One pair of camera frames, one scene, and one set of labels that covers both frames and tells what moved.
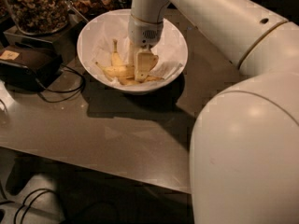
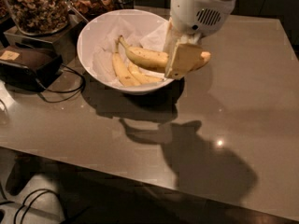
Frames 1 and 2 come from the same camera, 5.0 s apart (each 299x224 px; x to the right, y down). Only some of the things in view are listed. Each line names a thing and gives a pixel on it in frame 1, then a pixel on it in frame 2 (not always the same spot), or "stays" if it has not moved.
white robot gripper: x=144 y=32 -> x=196 y=12
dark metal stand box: x=64 y=40 stays
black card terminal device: x=29 y=69 stays
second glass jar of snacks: x=90 y=1 stays
